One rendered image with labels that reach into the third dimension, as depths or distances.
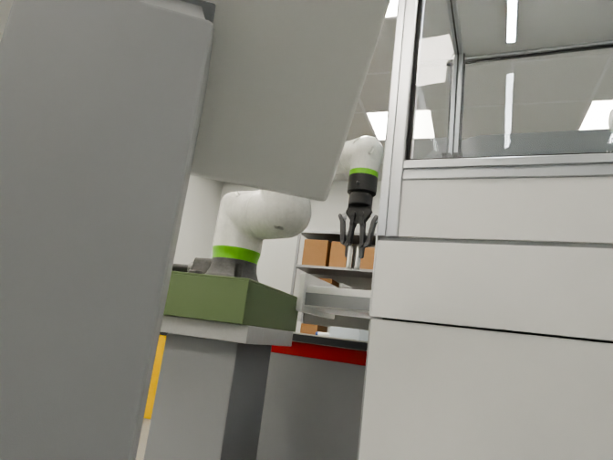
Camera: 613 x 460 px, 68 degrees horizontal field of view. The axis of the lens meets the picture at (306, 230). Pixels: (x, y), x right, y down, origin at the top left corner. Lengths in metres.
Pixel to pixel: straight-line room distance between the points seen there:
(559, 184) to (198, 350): 0.83
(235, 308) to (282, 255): 5.08
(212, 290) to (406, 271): 0.47
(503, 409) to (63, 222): 0.65
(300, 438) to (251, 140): 1.17
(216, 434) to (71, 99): 0.85
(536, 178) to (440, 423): 0.42
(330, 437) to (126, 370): 1.22
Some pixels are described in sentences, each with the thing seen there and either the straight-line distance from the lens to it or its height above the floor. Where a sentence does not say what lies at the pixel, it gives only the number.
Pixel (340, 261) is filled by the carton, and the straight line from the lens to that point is 5.31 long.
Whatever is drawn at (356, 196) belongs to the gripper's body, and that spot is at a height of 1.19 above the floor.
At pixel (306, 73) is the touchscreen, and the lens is 0.56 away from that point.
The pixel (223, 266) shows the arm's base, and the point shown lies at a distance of 1.18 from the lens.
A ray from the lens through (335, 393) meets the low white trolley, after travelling 1.53.
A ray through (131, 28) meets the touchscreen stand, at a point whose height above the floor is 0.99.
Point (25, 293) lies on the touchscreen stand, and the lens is 0.39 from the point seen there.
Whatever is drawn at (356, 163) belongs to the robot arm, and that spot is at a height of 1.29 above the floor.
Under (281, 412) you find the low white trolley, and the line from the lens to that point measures 1.61.
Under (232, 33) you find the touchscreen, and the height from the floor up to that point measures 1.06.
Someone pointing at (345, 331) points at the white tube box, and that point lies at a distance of 1.65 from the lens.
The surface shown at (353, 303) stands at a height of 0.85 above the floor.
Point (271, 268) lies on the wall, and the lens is 6.13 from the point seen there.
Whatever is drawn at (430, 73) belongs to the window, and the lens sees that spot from 0.97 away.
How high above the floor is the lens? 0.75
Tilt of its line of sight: 13 degrees up
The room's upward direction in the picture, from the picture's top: 7 degrees clockwise
